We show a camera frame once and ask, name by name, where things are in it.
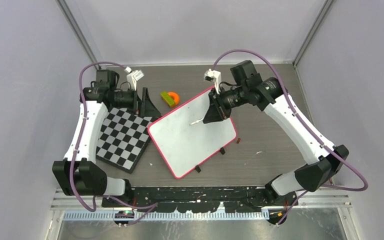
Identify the pink framed whiteboard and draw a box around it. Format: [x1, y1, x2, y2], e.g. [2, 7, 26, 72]
[148, 88, 238, 179]

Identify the white marker pen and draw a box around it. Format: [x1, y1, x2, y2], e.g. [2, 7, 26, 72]
[189, 118, 204, 126]

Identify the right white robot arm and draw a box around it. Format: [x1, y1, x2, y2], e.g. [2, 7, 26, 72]
[202, 60, 349, 205]

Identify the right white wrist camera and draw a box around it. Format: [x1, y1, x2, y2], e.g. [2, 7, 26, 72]
[203, 69, 222, 95]

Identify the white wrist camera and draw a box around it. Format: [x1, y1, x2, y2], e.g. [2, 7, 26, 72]
[124, 67, 144, 91]
[203, 69, 222, 95]

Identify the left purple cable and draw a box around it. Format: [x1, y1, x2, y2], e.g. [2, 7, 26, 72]
[70, 61, 158, 227]

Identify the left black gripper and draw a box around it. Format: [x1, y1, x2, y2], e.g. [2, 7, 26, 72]
[110, 86, 161, 117]

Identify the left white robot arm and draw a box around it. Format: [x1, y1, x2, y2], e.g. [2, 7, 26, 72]
[52, 68, 161, 207]

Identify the orange green toy block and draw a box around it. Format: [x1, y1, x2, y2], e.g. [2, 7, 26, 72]
[160, 91, 180, 108]

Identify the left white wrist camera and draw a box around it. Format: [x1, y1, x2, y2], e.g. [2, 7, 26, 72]
[124, 67, 144, 91]

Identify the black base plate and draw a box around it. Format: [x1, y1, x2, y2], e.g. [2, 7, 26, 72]
[116, 186, 297, 214]

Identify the black white checkerboard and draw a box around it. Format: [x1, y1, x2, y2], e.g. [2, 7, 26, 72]
[96, 108, 157, 174]

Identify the aluminium front rail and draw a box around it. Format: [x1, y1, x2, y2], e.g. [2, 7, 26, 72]
[51, 187, 352, 222]

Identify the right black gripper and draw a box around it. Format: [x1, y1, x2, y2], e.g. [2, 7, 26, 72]
[203, 84, 248, 124]

